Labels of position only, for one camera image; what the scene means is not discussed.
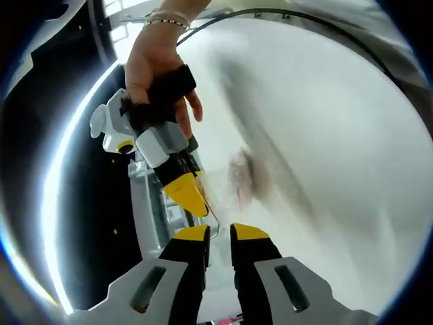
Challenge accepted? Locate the person's right hand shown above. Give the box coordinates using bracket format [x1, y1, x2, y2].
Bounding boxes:
[124, 23, 204, 139]

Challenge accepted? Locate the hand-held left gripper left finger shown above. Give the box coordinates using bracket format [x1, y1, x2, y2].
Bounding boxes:
[86, 223, 212, 325]

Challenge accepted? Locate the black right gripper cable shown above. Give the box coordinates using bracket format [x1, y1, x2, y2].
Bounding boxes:
[175, 7, 402, 81]

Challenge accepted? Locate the black velcro strap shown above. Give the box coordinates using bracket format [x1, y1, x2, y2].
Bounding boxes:
[127, 63, 198, 135]

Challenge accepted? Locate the beaded bracelet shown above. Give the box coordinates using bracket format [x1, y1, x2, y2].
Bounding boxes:
[143, 9, 193, 34]

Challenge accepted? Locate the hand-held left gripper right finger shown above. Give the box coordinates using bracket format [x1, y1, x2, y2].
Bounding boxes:
[229, 222, 380, 325]

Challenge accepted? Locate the clear resealable bag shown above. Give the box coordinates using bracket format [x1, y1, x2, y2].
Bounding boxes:
[194, 148, 271, 272]

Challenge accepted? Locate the ceiling light strip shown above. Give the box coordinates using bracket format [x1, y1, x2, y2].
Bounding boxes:
[43, 60, 137, 316]

